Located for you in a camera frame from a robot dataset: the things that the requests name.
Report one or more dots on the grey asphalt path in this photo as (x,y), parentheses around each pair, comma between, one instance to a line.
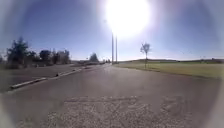
(113,83)

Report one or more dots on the dark tree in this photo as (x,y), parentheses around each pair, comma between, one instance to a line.
(94,57)

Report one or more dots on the small bare tree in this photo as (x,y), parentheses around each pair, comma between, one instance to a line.
(145,50)

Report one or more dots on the grass field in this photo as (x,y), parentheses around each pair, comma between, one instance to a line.
(180,68)

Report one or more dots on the row of trees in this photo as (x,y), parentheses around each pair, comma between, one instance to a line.
(18,51)

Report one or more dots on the row of concrete kerb stones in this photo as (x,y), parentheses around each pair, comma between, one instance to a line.
(28,82)

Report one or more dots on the low distant hill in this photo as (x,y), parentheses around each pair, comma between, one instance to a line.
(160,60)

